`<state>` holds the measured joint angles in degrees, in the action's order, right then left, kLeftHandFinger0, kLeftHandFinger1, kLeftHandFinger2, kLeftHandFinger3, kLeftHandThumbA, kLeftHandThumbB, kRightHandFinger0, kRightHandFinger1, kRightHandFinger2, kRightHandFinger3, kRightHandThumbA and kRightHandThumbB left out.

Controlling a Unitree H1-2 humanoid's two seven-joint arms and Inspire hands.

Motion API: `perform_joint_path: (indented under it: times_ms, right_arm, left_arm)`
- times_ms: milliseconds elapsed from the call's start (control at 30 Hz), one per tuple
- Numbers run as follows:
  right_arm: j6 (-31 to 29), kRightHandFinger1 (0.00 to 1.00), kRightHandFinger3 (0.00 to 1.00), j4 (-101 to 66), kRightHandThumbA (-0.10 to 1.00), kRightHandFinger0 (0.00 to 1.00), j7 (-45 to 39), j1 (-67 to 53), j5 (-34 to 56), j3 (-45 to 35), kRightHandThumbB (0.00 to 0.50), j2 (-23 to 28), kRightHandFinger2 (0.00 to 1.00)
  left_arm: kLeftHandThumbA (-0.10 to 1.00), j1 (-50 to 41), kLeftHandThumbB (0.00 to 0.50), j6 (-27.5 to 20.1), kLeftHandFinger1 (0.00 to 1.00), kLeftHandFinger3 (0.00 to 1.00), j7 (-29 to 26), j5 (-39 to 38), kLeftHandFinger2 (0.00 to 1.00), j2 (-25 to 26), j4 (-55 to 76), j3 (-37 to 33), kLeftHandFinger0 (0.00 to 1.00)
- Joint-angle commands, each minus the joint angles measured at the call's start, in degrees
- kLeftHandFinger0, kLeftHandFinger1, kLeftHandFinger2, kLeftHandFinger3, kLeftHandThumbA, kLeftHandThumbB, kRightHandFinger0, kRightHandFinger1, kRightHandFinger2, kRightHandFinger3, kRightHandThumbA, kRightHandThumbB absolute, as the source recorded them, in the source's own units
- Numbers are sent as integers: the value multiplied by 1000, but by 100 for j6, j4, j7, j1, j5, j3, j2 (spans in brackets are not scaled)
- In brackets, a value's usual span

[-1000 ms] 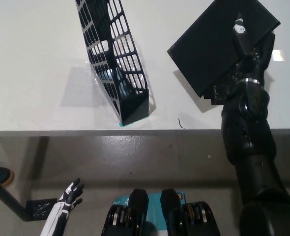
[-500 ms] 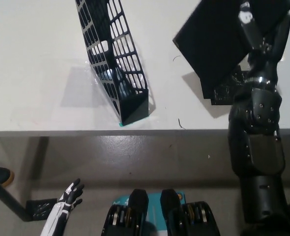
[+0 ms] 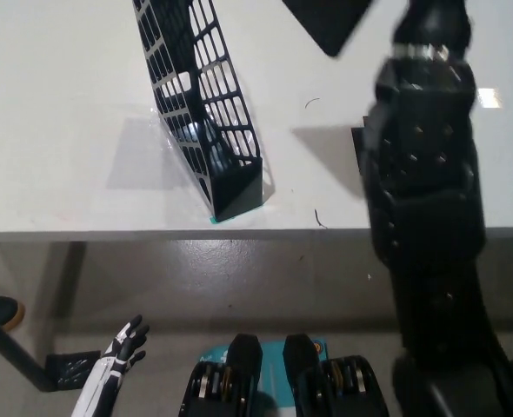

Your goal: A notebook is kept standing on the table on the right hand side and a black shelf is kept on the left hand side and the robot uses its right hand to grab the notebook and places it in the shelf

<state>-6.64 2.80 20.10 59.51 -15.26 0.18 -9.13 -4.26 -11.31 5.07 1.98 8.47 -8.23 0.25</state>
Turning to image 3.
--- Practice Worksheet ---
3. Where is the black notebook with gold corners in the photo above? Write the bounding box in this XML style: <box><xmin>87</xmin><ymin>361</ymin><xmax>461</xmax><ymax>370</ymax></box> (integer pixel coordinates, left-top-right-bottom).
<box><xmin>281</xmin><ymin>0</ymin><xmax>377</xmax><ymax>59</ymax></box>

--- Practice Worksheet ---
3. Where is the grey table leg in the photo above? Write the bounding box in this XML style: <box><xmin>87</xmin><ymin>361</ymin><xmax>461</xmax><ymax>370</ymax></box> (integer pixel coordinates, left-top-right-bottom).
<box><xmin>41</xmin><ymin>241</ymin><xmax>88</xmax><ymax>361</ymax></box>

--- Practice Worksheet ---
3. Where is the robot left white black hand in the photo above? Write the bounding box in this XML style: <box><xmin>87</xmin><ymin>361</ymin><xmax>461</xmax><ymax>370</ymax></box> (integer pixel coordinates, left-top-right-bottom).
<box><xmin>70</xmin><ymin>314</ymin><xmax>150</xmax><ymax>417</ymax></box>

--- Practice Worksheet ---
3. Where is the black tape patch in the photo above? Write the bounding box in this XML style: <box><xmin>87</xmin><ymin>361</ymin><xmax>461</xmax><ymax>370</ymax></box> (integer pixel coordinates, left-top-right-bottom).
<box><xmin>350</xmin><ymin>125</ymin><xmax>371</xmax><ymax>175</ymax></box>

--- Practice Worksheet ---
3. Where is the robot right black white hand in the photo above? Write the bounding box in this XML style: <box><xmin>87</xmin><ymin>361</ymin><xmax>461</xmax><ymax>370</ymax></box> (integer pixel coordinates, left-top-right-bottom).
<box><xmin>393</xmin><ymin>0</ymin><xmax>476</xmax><ymax>48</ymax></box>

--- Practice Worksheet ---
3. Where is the black mesh file shelf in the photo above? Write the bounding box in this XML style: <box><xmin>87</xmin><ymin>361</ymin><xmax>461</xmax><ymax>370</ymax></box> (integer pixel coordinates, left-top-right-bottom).
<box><xmin>131</xmin><ymin>0</ymin><xmax>264</xmax><ymax>222</ymax></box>

